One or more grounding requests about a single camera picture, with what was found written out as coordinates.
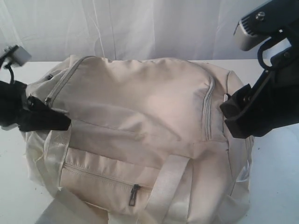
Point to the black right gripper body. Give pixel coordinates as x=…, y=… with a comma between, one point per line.
x=273, y=101

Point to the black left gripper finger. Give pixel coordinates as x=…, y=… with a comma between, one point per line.
x=36, y=116

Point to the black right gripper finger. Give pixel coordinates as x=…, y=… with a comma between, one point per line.
x=240, y=125
x=236, y=103

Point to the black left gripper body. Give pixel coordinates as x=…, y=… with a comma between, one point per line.
x=12, y=98

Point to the cream fabric duffel bag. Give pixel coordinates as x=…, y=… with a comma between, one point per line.
x=147, y=143

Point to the white backdrop curtain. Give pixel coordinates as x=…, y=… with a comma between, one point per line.
x=52, y=30

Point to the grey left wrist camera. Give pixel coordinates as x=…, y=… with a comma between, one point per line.
x=15, y=55

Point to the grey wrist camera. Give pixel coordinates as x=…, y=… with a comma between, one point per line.
x=15, y=55
x=254, y=29

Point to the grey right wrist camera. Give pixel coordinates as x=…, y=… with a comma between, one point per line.
x=254, y=29

